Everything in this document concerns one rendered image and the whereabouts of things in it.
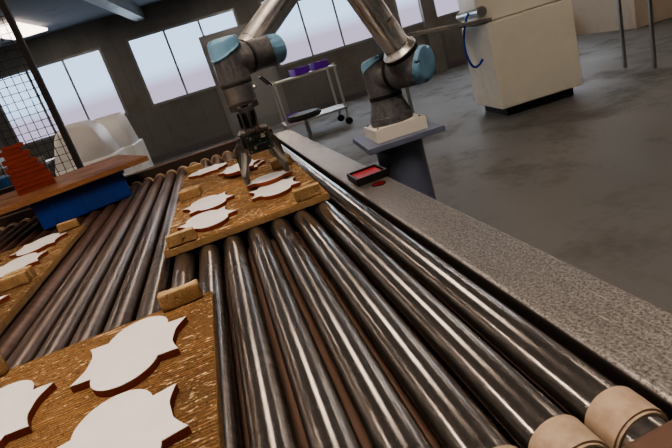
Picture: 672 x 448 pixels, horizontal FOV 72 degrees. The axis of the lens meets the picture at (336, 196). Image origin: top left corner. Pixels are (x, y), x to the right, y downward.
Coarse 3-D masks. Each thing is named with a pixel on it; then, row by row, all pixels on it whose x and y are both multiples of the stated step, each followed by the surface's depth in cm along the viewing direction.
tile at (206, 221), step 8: (224, 208) 106; (200, 216) 105; (208, 216) 103; (216, 216) 101; (224, 216) 99; (184, 224) 103; (192, 224) 101; (200, 224) 99; (208, 224) 97; (216, 224) 96
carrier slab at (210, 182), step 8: (264, 152) 166; (232, 160) 170; (224, 168) 159; (264, 168) 140; (184, 176) 167; (208, 176) 154; (216, 176) 150; (240, 176) 139; (184, 184) 153; (192, 184) 149; (200, 184) 145; (208, 184) 141; (216, 184) 138; (224, 184) 135
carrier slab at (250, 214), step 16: (256, 176) 132; (288, 176) 121; (304, 176) 116; (208, 192) 131; (240, 192) 120; (176, 208) 124; (240, 208) 105; (256, 208) 102; (272, 208) 98; (288, 208) 96; (304, 208) 97; (176, 224) 108; (224, 224) 97; (240, 224) 94; (256, 224) 95; (208, 240) 93
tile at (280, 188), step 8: (272, 184) 114; (280, 184) 111; (288, 184) 109; (296, 184) 109; (256, 192) 111; (264, 192) 109; (272, 192) 106; (280, 192) 105; (288, 192) 106; (256, 200) 107
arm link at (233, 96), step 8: (232, 88) 107; (240, 88) 107; (248, 88) 108; (224, 96) 109; (232, 96) 108; (240, 96) 108; (248, 96) 108; (256, 96) 111; (232, 104) 109; (240, 104) 109
